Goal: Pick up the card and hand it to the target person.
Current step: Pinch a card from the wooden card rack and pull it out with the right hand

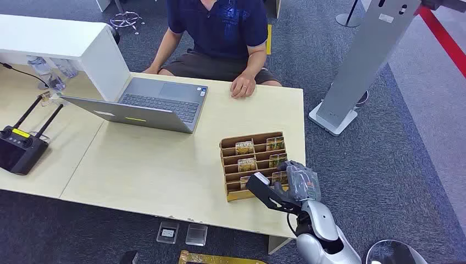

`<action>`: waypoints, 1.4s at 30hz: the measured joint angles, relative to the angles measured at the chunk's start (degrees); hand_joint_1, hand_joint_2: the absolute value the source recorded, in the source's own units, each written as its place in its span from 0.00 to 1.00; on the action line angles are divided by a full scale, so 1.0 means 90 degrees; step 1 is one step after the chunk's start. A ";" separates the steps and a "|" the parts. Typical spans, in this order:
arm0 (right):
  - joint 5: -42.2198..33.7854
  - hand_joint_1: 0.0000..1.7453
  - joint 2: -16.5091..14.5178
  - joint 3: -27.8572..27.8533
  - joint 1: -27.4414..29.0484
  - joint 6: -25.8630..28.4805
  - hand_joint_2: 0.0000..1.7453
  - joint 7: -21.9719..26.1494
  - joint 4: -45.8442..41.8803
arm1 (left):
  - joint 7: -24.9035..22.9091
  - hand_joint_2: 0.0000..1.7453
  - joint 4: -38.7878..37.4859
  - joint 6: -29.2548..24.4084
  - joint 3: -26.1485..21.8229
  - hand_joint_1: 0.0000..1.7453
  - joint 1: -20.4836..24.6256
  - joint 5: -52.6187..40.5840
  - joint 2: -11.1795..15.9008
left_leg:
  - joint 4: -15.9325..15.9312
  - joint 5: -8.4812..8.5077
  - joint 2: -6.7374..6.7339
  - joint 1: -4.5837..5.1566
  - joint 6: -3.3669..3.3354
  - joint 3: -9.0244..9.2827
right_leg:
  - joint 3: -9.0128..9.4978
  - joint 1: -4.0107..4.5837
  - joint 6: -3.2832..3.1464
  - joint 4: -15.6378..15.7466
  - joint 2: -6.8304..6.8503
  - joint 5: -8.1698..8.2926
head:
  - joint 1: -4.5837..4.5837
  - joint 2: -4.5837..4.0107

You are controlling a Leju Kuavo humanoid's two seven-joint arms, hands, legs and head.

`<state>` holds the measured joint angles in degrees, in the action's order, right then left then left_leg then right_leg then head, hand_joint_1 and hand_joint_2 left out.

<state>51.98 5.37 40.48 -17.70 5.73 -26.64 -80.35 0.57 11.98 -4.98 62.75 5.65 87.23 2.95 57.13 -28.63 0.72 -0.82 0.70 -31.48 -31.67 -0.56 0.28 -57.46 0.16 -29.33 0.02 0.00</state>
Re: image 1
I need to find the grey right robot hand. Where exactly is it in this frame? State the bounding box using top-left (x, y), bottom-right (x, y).
top-left (274, 160), bottom-right (322, 204)

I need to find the person's left hand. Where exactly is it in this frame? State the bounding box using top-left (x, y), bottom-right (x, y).
top-left (230, 73), bottom-right (257, 100)

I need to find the person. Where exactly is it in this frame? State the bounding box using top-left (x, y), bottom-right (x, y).
top-left (142, 0), bottom-right (283, 100)

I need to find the wooden card holder rack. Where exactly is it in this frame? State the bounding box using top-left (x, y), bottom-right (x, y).
top-left (219, 131), bottom-right (291, 202)

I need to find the grey laptop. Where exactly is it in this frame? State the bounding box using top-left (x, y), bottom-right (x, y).
top-left (60, 76), bottom-right (209, 134)

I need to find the yellow floor tape strip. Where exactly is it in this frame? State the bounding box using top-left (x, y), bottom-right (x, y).
top-left (265, 24), bottom-right (273, 56)

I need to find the chrome chair base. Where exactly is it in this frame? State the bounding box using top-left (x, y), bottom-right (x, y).
top-left (109, 0), bottom-right (145, 36)

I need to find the white table leg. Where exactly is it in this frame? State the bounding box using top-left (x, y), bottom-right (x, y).
top-left (268, 235), bottom-right (293, 255)

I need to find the white desk riser shelf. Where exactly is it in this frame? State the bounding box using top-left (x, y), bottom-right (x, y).
top-left (0, 14), bottom-right (131, 103)

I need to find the clear plastic water bottle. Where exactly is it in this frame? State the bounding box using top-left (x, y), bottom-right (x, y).
top-left (26, 56), bottom-right (66, 91)
top-left (50, 58), bottom-right (79, 79)

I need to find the small clear plastic item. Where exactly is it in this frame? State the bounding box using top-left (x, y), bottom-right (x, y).
top-left (38, 90), bottom-right (62, 107)

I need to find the yellow patterned board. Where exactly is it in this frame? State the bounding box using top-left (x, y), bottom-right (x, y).
top-left (177, 249), bottom-right (269, 264)

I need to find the round grey stand base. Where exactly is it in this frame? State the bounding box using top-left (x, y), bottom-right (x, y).
top-left (365, 239), bottom-right (429, 264)

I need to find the floor socket cover plate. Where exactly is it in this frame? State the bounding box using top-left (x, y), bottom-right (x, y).
top-left (185, 223), bottom-right (209, 247)

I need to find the grey stanchion base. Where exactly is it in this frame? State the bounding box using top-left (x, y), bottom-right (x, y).
top-left (335, 0), bottom-right (362, 29)

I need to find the silver kiosk stand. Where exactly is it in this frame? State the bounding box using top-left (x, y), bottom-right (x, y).
top-left (308, 0), bottom-right (423, 138)

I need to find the floor socket box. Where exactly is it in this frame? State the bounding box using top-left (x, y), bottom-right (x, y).
top-left (156, 221), bottom-right (180, 245)

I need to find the black remote controller with antennas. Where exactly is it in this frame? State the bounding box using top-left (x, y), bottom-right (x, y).
top-left (0, 95), bottom-right (64, 176)

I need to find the black object on floor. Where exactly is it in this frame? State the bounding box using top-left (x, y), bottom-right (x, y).
top-left (118, 250), bottom-right (140, 264)

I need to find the red barrier belt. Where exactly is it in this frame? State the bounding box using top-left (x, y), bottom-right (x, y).
top-left (416, 5), bottom-right (466, 79)

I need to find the black bracket wrist camera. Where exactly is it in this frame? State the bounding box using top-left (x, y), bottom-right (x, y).
top-left (245, 172), bottom-right (303, 216)

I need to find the black cable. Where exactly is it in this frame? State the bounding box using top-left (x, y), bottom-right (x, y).
top-left (0, 62), bottom-right (50, 90)

